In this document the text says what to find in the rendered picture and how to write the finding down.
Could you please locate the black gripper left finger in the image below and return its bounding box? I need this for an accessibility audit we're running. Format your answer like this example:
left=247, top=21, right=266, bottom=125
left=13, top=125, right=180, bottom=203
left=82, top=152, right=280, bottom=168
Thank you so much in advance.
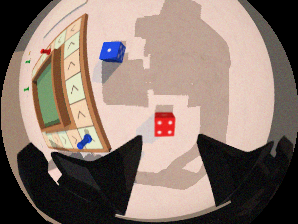
left=51, top=136, right=144, bottom=216

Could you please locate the red pawn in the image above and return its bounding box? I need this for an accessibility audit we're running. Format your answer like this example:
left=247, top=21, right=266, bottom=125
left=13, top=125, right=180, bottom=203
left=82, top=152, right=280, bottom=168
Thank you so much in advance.
left=40, top=48, right=52, bottom=55

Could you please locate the red die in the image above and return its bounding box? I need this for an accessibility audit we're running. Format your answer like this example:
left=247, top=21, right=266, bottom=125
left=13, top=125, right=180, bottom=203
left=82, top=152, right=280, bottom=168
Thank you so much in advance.
left=154, top=112, right=176, bottom=137

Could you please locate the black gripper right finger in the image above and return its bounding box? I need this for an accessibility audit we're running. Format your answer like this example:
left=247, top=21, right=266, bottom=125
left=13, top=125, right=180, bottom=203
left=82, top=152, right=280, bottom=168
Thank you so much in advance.
left=197, top=133, right=274, bottom=208

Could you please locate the blue pawn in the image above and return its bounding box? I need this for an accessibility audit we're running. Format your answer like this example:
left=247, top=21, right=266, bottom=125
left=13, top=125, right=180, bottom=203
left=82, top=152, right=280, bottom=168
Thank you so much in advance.
left=77, top=133, right=92, bottom=151

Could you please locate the blue die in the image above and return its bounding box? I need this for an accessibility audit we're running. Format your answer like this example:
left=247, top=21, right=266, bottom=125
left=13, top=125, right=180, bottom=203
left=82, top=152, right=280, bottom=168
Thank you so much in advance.
left=98, top=41, right=126, bottom=63

